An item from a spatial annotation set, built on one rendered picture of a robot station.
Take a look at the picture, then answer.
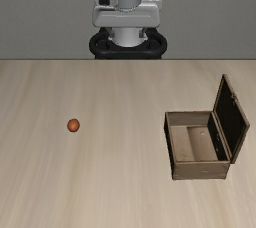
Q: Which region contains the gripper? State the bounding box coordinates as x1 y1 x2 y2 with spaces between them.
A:
91 0 164 41

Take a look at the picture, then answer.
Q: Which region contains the brown egg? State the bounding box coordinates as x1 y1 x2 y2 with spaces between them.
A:
66 118 81 134

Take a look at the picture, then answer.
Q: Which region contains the brown wooden box lid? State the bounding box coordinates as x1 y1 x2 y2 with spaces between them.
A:
212 73 251 165

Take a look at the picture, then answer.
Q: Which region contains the brown wooden box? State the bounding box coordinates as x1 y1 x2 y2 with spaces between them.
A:
163 110 232 181

